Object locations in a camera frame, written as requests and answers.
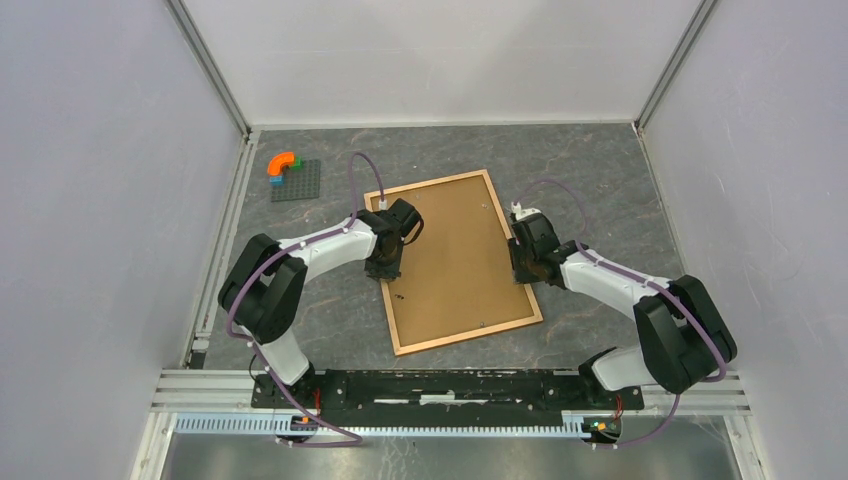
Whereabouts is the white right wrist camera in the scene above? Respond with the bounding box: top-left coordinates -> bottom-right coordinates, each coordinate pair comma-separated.
510,203 -> 541,223

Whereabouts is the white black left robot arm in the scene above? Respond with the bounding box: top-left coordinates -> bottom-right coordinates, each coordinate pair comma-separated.
218,199 -> 424,408

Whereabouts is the left aluminium corner post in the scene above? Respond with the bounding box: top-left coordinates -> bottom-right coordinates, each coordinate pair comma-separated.
164,0 -> 252,137

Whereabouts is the grey lego baseplate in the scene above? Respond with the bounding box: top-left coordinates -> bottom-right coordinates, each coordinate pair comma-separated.
269,159 -> 322,202

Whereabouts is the orange curved toy block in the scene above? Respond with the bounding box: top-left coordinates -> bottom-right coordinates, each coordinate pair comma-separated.
267,152 -> 297,177

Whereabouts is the aluminium corner post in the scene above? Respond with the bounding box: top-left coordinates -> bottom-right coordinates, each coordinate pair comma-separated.
164,0 -> 252,137
633,0 -> 719,136

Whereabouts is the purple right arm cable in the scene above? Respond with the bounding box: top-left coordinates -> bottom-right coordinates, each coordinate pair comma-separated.
513,178 -> 729,450

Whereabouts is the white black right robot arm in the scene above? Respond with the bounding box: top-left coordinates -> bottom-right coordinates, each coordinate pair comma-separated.
508,209 -> 738,408

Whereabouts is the white slotted cable duct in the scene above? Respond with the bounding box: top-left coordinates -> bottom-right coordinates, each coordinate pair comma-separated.
174,413 -> 615,440

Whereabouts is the wooden picture frame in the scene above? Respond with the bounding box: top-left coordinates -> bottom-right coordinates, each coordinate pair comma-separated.
362,168 -> 545,358

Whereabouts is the right aluminium corner post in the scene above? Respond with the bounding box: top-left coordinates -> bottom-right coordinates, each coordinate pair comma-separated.
633,0 -> 719,136

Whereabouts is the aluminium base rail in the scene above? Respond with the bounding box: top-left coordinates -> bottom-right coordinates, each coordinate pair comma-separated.
150,369 -> 752,417

